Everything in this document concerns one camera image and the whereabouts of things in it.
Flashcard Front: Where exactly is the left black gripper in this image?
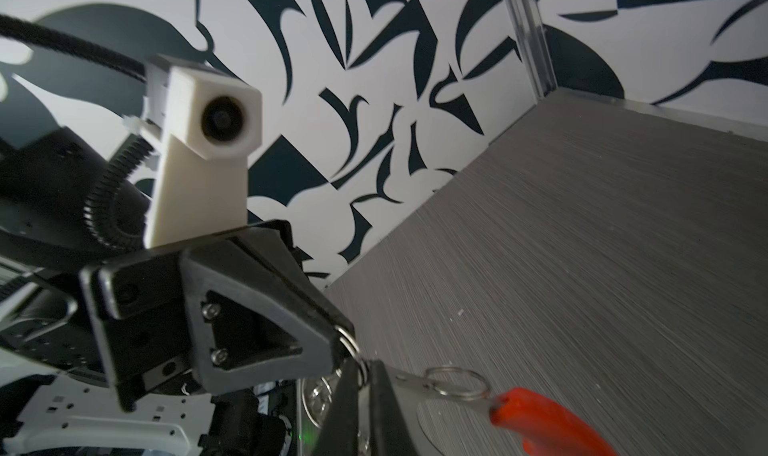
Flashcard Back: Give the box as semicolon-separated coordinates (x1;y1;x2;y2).
79;220;355;412

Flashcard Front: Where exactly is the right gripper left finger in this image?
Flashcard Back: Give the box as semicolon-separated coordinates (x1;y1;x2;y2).
311;365;359;456

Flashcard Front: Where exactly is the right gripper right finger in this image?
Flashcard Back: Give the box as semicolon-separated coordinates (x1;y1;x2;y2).
369;360;418;456

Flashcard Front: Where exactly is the keyring chain with red tag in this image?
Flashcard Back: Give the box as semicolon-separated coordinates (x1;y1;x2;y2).
299;325;619;456

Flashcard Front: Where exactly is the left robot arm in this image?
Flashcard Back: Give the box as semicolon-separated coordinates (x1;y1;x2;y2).
1;16;353;455

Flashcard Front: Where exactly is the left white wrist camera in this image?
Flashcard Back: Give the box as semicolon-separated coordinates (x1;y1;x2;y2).
126;54;263;248

